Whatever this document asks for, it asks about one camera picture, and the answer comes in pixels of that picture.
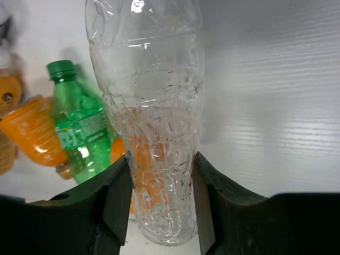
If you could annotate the yellow blue milk tea bottle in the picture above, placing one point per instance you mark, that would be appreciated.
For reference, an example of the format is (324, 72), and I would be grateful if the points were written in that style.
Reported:
(11, 94)

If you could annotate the orange juice bottle left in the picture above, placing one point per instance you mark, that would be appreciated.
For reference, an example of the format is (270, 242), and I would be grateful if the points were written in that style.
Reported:
(31, 128)

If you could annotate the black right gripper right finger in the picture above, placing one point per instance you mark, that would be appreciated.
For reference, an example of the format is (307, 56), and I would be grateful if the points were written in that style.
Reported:
(234, 220)

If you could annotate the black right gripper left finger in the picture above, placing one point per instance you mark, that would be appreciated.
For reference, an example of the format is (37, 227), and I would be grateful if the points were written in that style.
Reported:
(91, 218)

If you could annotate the green sprite bottle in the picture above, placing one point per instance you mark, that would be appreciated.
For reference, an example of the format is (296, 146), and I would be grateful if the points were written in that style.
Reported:
(80, 122)

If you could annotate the clear pepsi bottle black cap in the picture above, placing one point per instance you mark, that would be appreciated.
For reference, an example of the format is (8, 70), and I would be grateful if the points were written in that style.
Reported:
(6, 23)

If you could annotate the clear crushed water bottle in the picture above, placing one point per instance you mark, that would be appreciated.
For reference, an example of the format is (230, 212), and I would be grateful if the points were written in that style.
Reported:
(148, 60)

